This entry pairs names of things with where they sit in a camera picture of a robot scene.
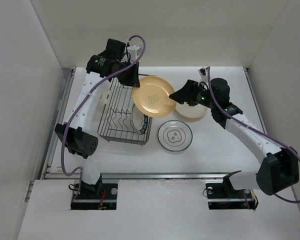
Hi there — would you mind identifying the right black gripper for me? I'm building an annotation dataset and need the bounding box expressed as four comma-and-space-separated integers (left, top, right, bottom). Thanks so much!
168, 79, 217, 109

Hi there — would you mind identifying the cream white plate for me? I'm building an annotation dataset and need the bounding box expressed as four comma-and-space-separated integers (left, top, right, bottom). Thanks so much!
175, 103, 208, 118

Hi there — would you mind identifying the yellow bear plate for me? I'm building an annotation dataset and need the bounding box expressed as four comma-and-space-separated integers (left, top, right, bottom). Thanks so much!
174, 110, 207, 123

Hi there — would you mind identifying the white plate dark green band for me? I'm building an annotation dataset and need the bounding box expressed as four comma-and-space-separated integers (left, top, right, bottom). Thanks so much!
131, 104, 149, 135

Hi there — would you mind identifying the grey wire dish rack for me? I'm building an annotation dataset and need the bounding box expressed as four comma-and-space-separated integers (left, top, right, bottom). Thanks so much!
97, 78, 152, 146

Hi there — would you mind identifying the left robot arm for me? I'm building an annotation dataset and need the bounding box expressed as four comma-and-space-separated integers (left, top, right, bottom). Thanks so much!
54, 38, 146, 199

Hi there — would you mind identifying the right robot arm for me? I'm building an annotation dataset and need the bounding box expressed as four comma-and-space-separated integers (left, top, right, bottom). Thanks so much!
169, 67, 300, 197

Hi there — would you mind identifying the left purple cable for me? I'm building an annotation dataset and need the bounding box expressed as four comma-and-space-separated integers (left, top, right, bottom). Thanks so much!
61, 35, 147, 208

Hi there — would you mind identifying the purple cable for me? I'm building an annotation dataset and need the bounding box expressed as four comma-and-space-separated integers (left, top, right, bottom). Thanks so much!
61, 35, 147, 208
206, 66, 300, 205

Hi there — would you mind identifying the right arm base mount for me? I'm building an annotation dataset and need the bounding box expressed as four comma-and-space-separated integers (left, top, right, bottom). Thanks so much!
202, 182, 259, 211

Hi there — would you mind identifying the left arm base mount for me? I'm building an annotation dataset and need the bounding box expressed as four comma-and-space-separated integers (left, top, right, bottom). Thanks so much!
68, 181, 118, 211

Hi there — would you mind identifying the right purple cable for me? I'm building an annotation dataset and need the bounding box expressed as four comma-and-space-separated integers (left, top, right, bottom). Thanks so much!
206, 66, 300, 205

